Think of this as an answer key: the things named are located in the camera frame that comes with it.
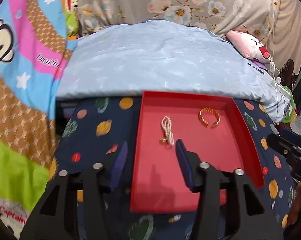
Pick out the beige curtain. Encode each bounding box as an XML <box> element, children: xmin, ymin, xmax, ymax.
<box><xmin>267</xmin><ymin>0</ymin><xmax>301</xmax><ymax>75</ymax></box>

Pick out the grey floral curtain fabric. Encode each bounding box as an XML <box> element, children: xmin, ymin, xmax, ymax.
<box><xmin>78</xmin><ymin>0</ymin><xmax>280</xmax><ymax>43</ymax></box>

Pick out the pink cartoon plush pillow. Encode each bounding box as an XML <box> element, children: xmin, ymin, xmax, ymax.
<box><xmin>226</xmin><ymin>30</ymin><xmax>273</xmax><ymax>64</ymax></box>

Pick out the light blue duvet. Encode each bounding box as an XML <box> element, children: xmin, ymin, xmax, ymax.
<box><xmin>56</xmin><ymin>20</ymin><xmax>290</xmax><ymax>122</ymax></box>

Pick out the dark red chair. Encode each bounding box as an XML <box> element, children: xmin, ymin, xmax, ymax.
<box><xmin>281</xmin><ymin>59</ymin><xmax>294</xmax><ymax>89</ymax></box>

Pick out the green white cloth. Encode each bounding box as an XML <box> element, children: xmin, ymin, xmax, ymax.
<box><xmin>281</xmin><ymin>86</ymin><xmax>297</xmax><ymax>124</ymax></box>

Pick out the white pearl bracelet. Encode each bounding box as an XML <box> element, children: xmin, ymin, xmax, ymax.
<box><xmin>160</xmin><ymin>115</ymin><xmax>175</xmax><ymax>147</ymax></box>

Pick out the navy planet print bedsheet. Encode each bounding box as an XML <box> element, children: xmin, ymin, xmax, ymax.
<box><xmin>55</xmin><ymin>97</ymin><xmax>295</xmax><ymax>239</ymax></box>

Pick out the colourful monkey cartoon blanket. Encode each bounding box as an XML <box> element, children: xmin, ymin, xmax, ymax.
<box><xmin>0</xmin><ymin>0</ymin><xmax>78</xmax><ymax>239</ymax></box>

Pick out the black marker pen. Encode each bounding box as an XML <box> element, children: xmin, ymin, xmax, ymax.
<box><xmin>248</xmin><ymin>63</ymin><xmax>265</xmax><ymax>75</ymax></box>

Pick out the gold twisted cuff bangle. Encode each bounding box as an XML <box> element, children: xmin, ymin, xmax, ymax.
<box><xmin>198</xmin><ymin>107</ymin><xmax>221</xmax><ymax>127</ymax></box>

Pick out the red shallow tray box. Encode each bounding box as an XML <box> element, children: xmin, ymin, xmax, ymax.
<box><xmin>130</xmin><ymin>91</ymin><xmax>265</xmax><ymax>213</ymax></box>

